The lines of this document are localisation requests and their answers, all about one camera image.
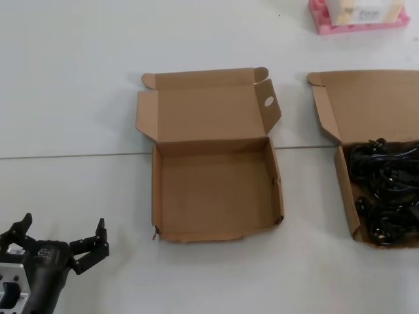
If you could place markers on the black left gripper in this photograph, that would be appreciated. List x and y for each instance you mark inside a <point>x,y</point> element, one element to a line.
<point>46,261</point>

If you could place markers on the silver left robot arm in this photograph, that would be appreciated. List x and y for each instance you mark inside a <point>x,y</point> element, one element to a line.
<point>13,271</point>

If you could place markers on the empty brown cardboard box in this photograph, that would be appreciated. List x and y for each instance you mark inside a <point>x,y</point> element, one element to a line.
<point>212,196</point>

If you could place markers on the white beige carton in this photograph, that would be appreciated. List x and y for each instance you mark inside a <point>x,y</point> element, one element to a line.
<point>347,13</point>

